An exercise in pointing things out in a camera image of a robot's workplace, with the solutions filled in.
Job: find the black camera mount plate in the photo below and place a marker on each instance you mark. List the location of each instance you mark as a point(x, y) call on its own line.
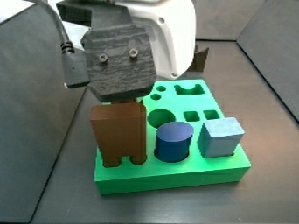
point(120, 62)

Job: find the dark concave arch block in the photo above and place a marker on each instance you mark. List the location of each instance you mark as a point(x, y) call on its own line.
point(199, 60)

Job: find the light blue cube block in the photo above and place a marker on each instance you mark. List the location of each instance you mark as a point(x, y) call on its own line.
point(220, 135)

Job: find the brown two-legged block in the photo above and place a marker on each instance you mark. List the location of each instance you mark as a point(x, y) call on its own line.
point(119, 129)

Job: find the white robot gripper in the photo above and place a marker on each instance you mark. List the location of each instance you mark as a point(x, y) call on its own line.
point(167, 19)

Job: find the dark blue cylinder block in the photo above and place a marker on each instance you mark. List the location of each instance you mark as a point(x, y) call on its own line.
point(173, 136)

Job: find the green shape sorter board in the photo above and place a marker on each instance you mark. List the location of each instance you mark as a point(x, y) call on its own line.
point(175, 101)

